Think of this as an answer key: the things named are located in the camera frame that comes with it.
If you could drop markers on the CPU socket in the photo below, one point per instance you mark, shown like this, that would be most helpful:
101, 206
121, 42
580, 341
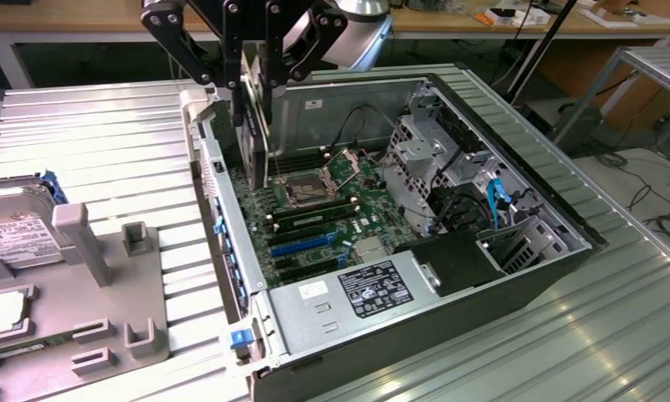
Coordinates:
304, 190

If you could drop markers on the dark equipment box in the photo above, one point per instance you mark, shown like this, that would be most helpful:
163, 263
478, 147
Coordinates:
564, 125

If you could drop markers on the silver slotted disk bay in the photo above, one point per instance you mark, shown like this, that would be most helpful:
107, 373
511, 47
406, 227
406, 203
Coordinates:
528, 247

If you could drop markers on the silver CPU chip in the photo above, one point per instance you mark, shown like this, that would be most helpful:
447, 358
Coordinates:
1, 312

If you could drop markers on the grey power supply unit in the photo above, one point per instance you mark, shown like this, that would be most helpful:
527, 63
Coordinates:
307, 322

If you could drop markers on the black plastic air shroud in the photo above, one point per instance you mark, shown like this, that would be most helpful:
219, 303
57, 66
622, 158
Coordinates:
452, 264

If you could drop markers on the silver hard disk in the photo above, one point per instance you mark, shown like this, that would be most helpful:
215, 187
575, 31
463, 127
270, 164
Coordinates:
11, 238

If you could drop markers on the long black expansion slot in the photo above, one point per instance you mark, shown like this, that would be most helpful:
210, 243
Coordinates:
312, 274
307, 264
299, 236

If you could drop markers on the grey plastic parts rack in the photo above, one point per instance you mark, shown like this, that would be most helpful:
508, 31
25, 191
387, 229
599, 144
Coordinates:
90, 335

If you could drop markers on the blue case latch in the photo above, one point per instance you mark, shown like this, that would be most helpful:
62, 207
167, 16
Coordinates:
240, 339

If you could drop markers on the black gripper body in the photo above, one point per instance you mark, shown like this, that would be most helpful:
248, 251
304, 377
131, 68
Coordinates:
254, 19

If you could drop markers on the blue disk bracket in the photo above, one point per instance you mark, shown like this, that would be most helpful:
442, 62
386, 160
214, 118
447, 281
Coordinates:
53, 188

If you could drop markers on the orange and white box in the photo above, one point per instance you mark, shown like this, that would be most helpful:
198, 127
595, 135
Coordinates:
488, 17

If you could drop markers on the metal frame slat table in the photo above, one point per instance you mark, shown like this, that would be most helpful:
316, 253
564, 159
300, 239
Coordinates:
668, 69

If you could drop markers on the black stand pole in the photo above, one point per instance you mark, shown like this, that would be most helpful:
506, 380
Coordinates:
543, 44

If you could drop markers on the silver chipset heat sink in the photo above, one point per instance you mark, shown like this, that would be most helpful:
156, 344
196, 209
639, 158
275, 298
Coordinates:
371, 249

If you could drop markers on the green RAM stick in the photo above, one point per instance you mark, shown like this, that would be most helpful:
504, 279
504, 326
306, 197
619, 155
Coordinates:
29, 346

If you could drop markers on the brown wooden board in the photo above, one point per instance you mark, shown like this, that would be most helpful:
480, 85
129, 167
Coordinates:
582, 71

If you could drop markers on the Nvidia Quadro graphics card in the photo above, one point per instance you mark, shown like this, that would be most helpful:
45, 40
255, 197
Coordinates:
258, 146

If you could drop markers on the green motherboard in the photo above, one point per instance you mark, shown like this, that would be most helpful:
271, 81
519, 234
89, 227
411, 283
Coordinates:
368, 197

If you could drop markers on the perforated metal disk bay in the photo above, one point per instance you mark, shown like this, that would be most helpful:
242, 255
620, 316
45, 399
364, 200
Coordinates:
419, 151

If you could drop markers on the black and white box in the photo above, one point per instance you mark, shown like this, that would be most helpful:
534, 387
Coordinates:
531, 17

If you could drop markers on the metal socket cover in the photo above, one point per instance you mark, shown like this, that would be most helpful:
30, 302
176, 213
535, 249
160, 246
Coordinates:
343, 165

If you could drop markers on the long wooden desk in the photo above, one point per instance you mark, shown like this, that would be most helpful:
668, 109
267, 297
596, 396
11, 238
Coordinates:
90, 12

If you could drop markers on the open black PC case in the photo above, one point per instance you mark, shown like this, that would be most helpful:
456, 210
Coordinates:
480, 310

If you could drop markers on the white paper tray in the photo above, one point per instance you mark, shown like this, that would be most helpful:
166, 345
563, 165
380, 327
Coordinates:
610, 19

